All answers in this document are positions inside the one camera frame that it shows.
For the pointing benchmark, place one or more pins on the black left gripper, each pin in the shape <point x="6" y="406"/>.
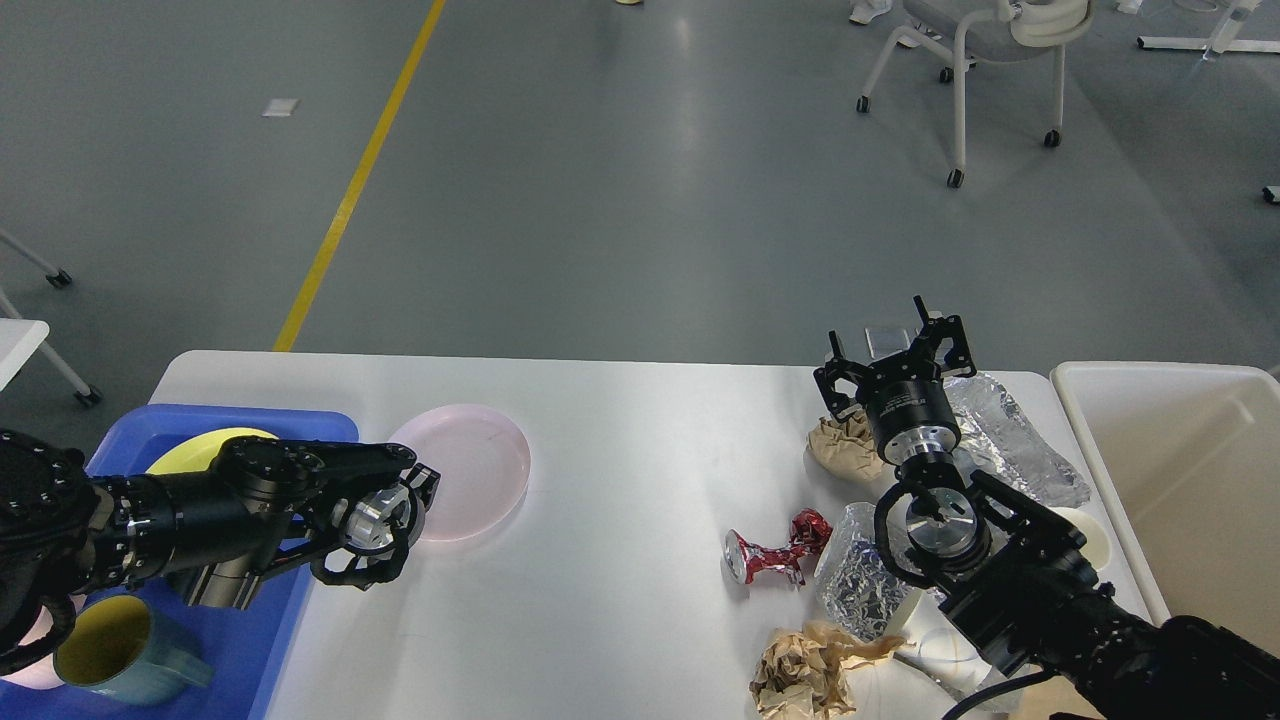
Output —
<point x="370" y="526"/>

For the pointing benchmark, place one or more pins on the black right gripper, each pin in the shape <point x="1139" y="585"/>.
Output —
<point x="912" y="415"/>

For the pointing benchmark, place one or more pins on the teal mug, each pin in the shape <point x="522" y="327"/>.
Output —
<point x="125" y="651"/>

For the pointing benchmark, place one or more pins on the pink ribbed mug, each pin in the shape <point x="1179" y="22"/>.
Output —
<point x="33" y="630"/>

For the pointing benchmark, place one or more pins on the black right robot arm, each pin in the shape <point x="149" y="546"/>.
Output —
<point x="1012" y="573"/>

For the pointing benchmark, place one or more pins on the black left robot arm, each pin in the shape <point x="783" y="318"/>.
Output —
<point x="348" y="512"/>

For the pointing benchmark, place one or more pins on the pink plate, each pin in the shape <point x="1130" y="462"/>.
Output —
<point x="484" y="459"/>

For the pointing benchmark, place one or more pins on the crumpled brown paper back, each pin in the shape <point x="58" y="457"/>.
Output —
<point x="847" y="448"/>

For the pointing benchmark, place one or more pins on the crumpled brown paper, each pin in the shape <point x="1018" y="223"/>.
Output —
<point x="807" y="674"/>
<point x="847" y="448"/>

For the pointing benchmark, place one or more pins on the crumpled foil sheet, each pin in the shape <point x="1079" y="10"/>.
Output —
<point x="1000" y="438"/>

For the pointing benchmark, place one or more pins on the yellow plate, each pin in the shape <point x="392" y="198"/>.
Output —
<point x="197" y="453"/>

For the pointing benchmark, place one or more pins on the crumpled foil ball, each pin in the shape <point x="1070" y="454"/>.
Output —
<point x="854" y="586"/>

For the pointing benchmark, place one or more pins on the blue plastic tray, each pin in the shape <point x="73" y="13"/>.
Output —
<point x="246" y="648"/>

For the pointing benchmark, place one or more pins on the crushed red can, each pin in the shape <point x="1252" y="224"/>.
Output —
<point x="808" y="537"/>

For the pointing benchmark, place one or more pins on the white paper cup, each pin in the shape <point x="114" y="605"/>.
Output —
<point x="1096" y="549"/>

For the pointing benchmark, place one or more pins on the white plastic bin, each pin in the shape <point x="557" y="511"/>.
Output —
<point x="1186" y="457"/>

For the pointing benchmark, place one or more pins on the clear plastic wrap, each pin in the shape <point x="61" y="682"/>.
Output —
<point x="930" y="643"/>

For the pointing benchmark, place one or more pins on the white office chair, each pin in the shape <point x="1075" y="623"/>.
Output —
<point x="966" y="34"/>

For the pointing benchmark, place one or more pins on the crumpled brown paper front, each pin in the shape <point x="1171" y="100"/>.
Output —
<point x="807" y="674"/>

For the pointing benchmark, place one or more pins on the white stand base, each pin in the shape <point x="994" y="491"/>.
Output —
<point x="1223" y="39"/>

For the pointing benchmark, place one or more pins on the white side table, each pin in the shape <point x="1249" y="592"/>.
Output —
<point x="34" y="335"/>

